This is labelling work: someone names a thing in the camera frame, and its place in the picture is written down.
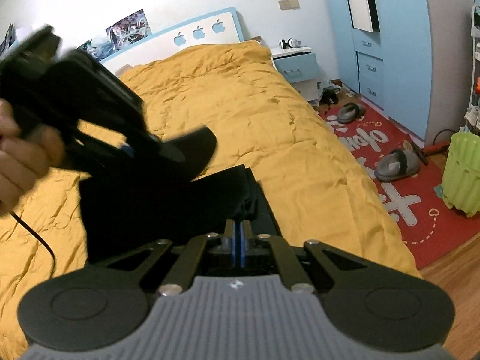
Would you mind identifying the yellow quilt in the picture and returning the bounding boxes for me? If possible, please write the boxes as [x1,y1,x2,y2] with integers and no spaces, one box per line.
[0,41,422,351]

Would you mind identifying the dark shoes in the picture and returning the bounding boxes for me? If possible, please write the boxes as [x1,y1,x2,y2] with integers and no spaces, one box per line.
[319,87,341,106]

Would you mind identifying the blue and white wardrobe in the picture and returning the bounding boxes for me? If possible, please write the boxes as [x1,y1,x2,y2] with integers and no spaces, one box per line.
[319,0,472,151]

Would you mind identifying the person's left hand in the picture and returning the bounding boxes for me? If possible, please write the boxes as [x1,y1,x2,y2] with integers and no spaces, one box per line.
[0,99,67,208]

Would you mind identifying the red pump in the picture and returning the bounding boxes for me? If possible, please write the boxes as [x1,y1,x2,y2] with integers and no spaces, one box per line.
[419,140,451,164]

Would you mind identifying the anime wall poster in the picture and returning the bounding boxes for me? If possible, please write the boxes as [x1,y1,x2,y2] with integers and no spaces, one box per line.
[77,38,114,61]
[0,23,16,56]
[106,9,153,44]

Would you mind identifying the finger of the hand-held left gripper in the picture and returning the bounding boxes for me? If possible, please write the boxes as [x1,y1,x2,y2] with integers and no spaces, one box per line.
[64,119,188,181]

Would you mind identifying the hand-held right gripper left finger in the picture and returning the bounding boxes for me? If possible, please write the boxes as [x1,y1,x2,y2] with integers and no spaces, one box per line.
[107,219,238,295]

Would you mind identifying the black pants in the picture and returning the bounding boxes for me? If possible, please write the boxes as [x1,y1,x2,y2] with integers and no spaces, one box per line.
[79,163,280,265]

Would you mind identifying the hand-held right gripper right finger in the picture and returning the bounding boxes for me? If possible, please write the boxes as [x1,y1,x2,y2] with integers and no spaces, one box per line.
[242,220,369,294]

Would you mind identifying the black cable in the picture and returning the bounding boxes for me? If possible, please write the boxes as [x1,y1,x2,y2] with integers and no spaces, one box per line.
[10,210,58,272]

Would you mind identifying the blue and white nightstand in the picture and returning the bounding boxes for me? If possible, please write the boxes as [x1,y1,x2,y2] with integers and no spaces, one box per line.
[271,47,322,103]

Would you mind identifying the green ribbed bin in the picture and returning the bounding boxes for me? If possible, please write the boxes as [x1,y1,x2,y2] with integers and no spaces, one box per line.
[435,131,480,218]

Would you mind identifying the white and blue bed headboard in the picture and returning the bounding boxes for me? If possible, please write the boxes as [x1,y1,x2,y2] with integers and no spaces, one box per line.
[99,7,245,69]

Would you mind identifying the storage rack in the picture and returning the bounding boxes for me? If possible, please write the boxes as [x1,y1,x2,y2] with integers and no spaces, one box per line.
[464,4,480,136]

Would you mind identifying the grey slipper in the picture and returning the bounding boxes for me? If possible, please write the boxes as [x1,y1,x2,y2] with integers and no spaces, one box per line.
[374,149,420,183]
[337,102,367,124]

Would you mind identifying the red printed rug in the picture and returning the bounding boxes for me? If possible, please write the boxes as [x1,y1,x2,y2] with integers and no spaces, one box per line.
[317,99,480,271]

